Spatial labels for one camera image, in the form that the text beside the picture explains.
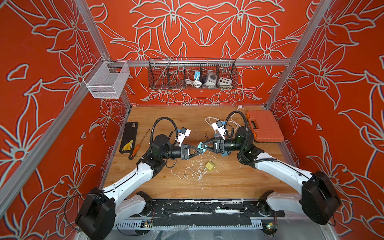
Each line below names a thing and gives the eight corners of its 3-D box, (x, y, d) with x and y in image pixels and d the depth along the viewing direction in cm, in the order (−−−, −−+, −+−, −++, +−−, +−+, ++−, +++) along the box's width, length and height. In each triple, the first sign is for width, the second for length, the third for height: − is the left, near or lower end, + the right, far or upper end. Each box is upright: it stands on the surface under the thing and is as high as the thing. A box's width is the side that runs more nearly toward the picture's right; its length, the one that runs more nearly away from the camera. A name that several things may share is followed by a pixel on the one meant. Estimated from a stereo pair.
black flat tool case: (120, 153, 96) (118, 151, 93) (127, 124, 111) (125, 122, 109) (135, 152, 96) (134, 150, 94) (140, 123, 112) (138, 120, 109)
